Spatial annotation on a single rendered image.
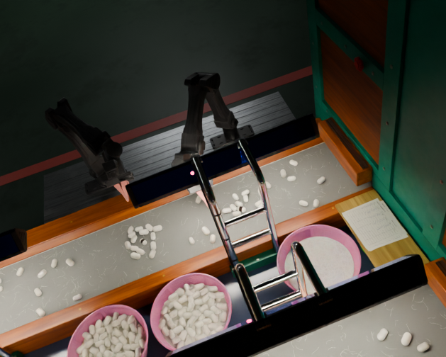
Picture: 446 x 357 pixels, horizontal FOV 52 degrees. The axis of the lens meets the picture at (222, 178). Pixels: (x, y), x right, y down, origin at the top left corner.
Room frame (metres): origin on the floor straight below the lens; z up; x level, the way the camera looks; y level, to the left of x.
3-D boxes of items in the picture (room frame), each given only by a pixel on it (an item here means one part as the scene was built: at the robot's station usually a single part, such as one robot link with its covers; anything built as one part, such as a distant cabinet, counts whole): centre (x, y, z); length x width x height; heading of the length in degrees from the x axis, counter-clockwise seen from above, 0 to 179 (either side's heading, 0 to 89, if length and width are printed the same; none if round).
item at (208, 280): (0.71, 0.23, 0.72); 0.27 x 0.27 x 0.10
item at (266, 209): (0.93, -0.02, 0.90); 0.20 x 0.19 x 0.45; 94
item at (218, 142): (1.52, -0.10, 0.71); 0.20 x 0.07 x 0.08; 92
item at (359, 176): (1.10, -0.45, 0.83); 0.30 x 0.06 x 0.07; 4
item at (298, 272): (0.53, -0.05, 0.90); 0.20 x 0.19 x 0.45; 94
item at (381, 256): (0.76, -0.43, 0.77); 0.33 x 0.15 x 0.01; 4
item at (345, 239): (0.74, -0.21, 0.72); 0.27 x 0.27 x 0.10
